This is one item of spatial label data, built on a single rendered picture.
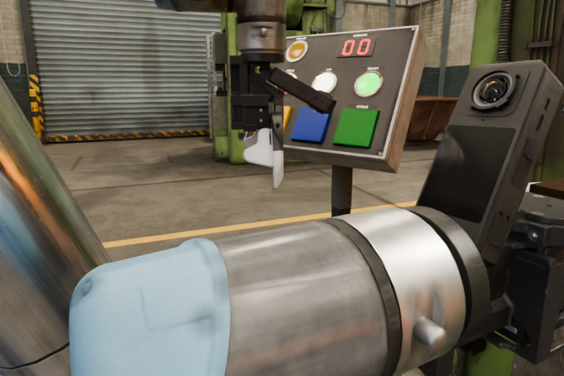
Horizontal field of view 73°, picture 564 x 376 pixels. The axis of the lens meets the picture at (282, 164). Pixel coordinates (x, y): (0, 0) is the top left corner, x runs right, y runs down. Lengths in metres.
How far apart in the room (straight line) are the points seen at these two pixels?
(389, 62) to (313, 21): 4.82
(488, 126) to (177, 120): 8.04
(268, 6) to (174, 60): 7.63
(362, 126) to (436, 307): 0.57
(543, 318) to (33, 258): 0.26
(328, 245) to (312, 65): 0.73
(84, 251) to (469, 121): 0.22
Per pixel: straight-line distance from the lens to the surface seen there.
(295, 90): 0.60
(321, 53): 0.88
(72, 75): 8.20
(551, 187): 0.31
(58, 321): 0.23
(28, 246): 0.21
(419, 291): 0.17
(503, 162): 0.22
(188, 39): 8.28
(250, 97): 0.59
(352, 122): 0.74
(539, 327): 0.26
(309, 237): 0.16
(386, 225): 0.18
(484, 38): 0.93
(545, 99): 0.24
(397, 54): 0.79
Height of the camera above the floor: 1.09
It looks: 12 degrees down
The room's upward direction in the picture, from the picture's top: straight up
